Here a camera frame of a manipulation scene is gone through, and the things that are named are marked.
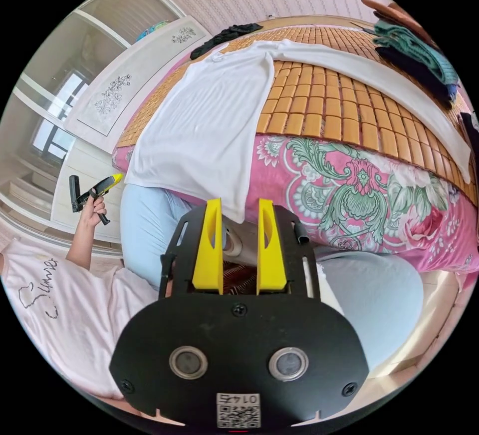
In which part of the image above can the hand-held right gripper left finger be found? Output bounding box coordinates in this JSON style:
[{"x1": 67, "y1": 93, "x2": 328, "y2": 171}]
[{"x1": 192, "y1": 198, "x2": 225, "y2": 296}]

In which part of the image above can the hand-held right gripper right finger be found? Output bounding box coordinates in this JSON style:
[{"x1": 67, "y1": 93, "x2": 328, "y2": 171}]
[{"x1": 256, "y1": 198, "x2": 288, "y2": 296}]

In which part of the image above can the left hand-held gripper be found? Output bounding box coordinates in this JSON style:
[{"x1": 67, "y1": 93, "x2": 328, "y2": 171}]
[{"x1": 73, "y1": 173, "x2": 125, "y2": 226}]

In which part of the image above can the person's left forearm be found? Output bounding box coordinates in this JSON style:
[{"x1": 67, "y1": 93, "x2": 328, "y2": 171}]
[{"x1": 65, "y1": 223, "x2": 96, "y2": 272}]

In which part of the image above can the white short sleeve shirt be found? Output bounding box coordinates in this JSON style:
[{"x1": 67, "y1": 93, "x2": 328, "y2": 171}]
[{"x1": 123, "y1": 39, "x2": 277, "y2": 224}]

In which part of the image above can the person's left hand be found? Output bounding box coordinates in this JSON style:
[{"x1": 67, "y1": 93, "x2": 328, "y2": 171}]
[{"x1": 79, "y1": 196, "x2": 108, "y2": 232}]

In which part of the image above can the window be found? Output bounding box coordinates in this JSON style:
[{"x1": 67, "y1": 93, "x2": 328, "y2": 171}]
[{"x1": 31, "y1": 69, "x2": 91, "y2": 161}]

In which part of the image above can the white cupboard with flower print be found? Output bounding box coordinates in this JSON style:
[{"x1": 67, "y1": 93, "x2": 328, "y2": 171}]
[{"x1": 0, "y1": 0, "x2": 215, "y2": 257}]

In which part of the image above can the person's body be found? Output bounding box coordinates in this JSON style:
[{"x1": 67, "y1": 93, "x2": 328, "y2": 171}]
[{"x1": 0, "y1": 181, "x2": 426, "y2": 403}]

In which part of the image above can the black garment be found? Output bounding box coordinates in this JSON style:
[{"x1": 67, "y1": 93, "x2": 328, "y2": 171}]
[{"x1": 190, "y1": 23, "x2": 264, "y2": 61}]

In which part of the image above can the long white garment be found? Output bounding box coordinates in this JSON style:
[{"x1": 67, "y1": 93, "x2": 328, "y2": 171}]
[{"x1": 261, "y1": 38, "x2": 473, "y2": 185}]

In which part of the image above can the dark garment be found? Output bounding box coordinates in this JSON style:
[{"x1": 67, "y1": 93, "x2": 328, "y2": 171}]
[{"x1": 459, "y1": 111, "x2": 479, "y2": 185}]

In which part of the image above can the pile of clothes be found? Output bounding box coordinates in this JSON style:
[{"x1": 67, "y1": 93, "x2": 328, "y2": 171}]
[{"x1": 360, "y1": 0, "x2": 463, "y2": 110}]

